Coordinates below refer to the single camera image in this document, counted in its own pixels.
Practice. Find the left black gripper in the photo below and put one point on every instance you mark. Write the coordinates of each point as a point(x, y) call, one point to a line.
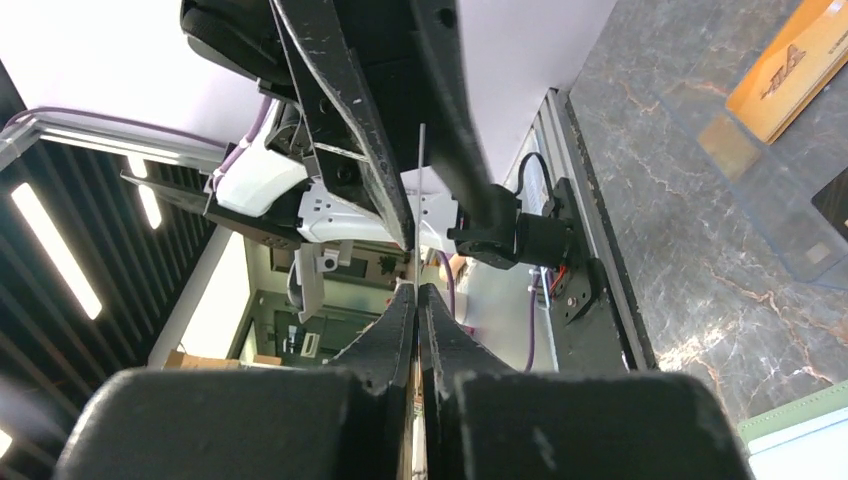
point(301, 45)

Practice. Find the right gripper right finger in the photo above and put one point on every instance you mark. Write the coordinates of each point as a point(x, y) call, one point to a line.
point(485, 420)

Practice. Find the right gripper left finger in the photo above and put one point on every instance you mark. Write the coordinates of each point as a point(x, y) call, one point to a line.
point(348, 419)

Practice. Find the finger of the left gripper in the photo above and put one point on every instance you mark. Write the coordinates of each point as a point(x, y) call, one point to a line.
point(458, 157)

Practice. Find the black VIP credit card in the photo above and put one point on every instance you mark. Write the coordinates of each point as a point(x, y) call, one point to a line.
point(419, 441)

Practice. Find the clear plastic card box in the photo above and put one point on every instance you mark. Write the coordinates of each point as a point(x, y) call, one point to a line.
point(795, 189)

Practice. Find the green leather card holder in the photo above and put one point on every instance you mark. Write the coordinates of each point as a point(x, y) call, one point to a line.
point(803, 439)

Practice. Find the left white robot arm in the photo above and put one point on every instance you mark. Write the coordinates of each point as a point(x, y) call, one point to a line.
point(268, 187)

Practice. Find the orange credit card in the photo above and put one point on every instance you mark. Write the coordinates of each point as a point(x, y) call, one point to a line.
point(803, 57)

